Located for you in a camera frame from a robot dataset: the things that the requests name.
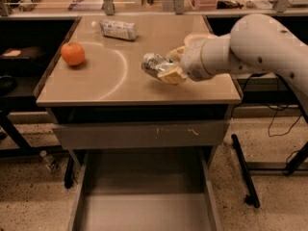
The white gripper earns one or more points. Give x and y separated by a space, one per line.
192 63

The crushed silver 7up can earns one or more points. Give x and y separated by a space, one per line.
153 64

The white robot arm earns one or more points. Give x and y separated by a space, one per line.
256 43

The grey top drawer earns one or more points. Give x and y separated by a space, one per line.
140 134

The open grey middle drawer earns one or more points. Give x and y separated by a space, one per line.
144 190

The white bowl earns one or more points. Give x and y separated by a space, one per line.
194 37

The clear plastic water bottle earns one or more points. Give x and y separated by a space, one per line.
116 29

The beige cabinet with drawers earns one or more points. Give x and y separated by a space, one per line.
110 87

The orange fruit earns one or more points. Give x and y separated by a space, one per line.
73 53

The black floor bar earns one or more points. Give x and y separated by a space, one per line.
252 198

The small bottle on floor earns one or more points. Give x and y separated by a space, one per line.
49 161

